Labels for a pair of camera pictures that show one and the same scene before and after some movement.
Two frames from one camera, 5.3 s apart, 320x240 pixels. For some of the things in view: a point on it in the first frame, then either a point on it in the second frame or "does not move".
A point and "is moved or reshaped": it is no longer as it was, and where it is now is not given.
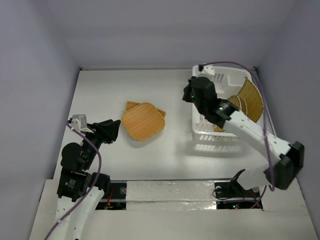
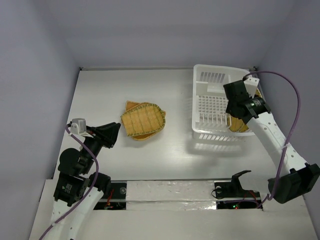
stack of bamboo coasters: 235,100 is moved or reshaped
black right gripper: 187,93 -> 235,100
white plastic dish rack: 227,81 does not move
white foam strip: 171,195 does not move
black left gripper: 111,132 does not move
